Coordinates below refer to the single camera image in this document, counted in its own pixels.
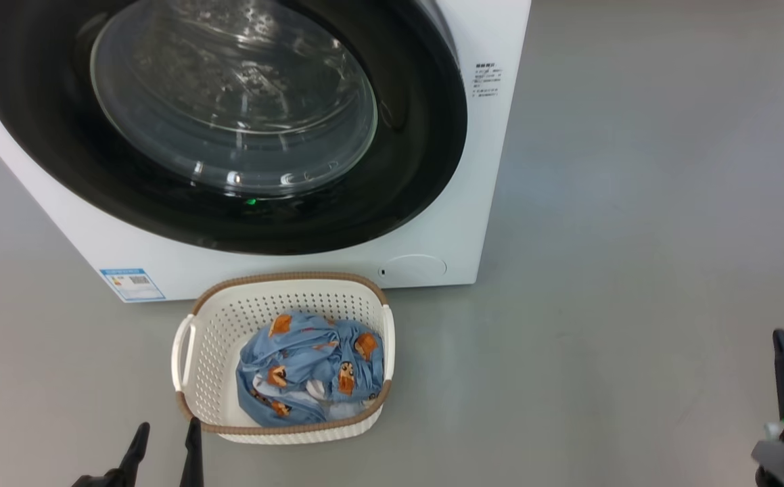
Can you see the white garment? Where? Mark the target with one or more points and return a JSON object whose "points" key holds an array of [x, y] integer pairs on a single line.
{"points": [[344, 406]]}

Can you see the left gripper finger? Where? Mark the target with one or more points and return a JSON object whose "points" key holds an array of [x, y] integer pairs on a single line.
{"points": [[136, 453], [193, 453]]}

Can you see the round drain filter cover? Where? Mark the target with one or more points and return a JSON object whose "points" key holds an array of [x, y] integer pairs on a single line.
{"points": [[415, 267]]}

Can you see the white perforated basket brown rim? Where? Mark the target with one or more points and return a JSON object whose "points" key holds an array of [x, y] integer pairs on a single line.
{"points": [[219, 338]]}

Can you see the white front-load washing machine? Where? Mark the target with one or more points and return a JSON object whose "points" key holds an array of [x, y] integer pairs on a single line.
{"points": [[486, 169]]}

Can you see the blue cartoon print garment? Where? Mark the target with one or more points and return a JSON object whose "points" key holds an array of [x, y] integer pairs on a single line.
{"points": [[310, 358]]}

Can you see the black round glass machine door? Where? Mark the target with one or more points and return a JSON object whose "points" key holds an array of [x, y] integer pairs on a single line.
{"points": [[419, 169]]}

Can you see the black text warning label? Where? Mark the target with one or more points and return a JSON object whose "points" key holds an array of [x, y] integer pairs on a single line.
{"points": [[488, 80]]}

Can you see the blue energy label sticker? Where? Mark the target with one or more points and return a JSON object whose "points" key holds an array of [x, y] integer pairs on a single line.
{"points": [[133, 285]]}

